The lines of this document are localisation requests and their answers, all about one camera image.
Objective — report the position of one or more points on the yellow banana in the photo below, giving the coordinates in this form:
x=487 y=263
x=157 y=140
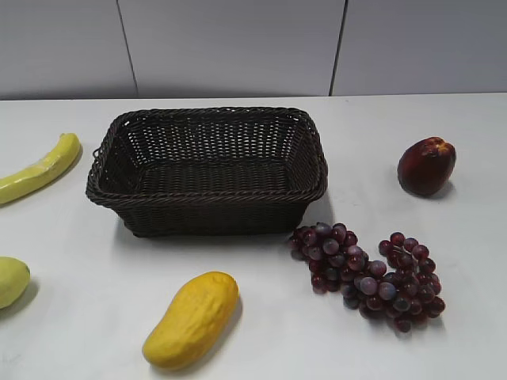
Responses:
x=50 y=167

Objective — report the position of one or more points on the dark woven plastic basket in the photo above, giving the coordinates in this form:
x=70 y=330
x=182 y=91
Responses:
x=209 y=171

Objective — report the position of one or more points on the orange-yellow mango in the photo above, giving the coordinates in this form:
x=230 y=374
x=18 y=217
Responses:
x=193 y=322

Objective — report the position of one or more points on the dark red peach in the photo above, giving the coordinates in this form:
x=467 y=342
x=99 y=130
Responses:
x=426 y=166

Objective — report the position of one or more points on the purple grape bunch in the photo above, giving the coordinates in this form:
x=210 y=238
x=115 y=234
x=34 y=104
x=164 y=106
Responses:
x=402 y=287

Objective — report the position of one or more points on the pale green mango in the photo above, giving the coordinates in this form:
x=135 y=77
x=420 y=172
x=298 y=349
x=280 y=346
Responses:
x=14 y=278

